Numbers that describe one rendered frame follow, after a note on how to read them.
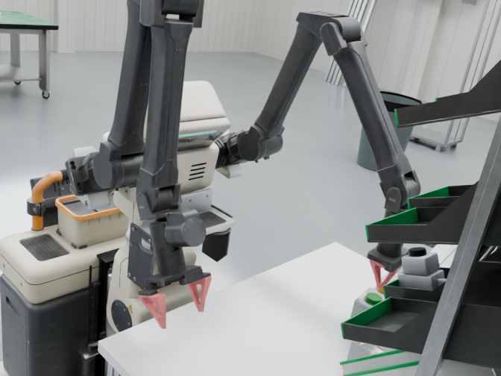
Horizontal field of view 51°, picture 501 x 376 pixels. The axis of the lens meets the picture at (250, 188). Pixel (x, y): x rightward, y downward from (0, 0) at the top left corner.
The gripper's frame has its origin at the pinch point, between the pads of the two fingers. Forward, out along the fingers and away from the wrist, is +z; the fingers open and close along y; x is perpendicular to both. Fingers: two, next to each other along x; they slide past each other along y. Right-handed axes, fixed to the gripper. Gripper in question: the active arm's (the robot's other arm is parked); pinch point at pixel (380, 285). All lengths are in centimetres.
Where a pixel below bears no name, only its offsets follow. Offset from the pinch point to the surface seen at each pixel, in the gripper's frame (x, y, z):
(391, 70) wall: 348, 839, 42
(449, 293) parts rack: -26, -55, -33
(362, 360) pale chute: -11.1, -34.1, -3.4
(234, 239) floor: 152, 148, 94
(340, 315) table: 9.5, 3.0, 15.0
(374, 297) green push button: 0.9, 0.4, 4.0
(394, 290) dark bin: -13.5, -34.3, -19.0
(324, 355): 4.4, -14.3, 15.3
